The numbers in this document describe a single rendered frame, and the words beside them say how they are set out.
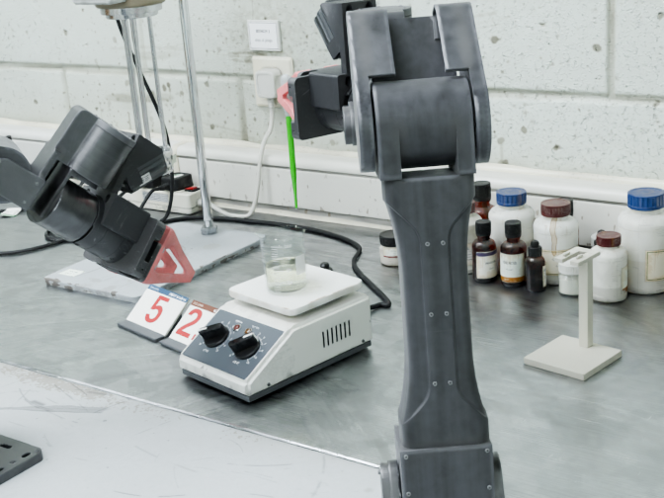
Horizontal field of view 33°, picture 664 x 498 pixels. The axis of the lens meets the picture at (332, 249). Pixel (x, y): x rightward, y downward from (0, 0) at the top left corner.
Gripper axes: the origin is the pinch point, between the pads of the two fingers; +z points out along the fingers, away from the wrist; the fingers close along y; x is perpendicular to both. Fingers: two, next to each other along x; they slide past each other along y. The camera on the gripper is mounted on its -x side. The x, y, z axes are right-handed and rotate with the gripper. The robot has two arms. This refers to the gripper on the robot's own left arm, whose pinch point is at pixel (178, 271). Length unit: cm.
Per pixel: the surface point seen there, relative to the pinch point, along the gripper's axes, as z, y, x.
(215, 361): 6.4, -5.2, 7.5
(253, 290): 9.3, -2.7, -2.0
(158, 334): 11.7, 13.2, 6.9
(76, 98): 30, 93, -30
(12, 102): 28, 112, -26
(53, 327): 6.6, 27.9, 11.7
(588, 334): 32.1, -32.8, -13.0
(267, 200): 44, 43, -23
